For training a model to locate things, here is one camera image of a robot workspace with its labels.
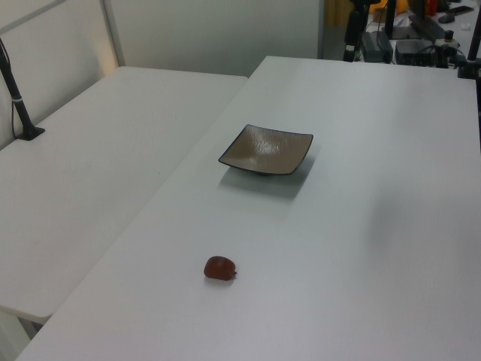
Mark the thin black upright post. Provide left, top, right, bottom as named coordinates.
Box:
left=383, top=0, right=397, bottom=39

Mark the black pole with table clamp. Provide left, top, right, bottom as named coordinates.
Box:
left=455, top=22, right=481, bottom=80

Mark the black keyboard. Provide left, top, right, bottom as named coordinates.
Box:
left=408, top=14, right=446, bottom=38

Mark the small reddish-brown round food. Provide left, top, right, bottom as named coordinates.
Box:
left=203, top=255, right=239, bottom=281

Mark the black electronics box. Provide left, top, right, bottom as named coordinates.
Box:
left=394, top=38, right=440, bottom=68

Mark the black tripod leg, white band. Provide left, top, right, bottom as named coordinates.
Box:
left=343, top=0, right=372, bottom=62

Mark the square brown ceramic plate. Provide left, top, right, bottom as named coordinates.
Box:
left=217, top=124, right=314, bottom=177

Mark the black pole with white band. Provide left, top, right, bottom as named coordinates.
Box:
left=0, top=37, right=46, bottom=141

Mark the grey electronics box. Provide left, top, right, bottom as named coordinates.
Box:
left=361, top=32, right=394, bottom=64

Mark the thin black cable along pole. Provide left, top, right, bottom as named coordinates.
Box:
left=10, top=101, right=20, bottom=141

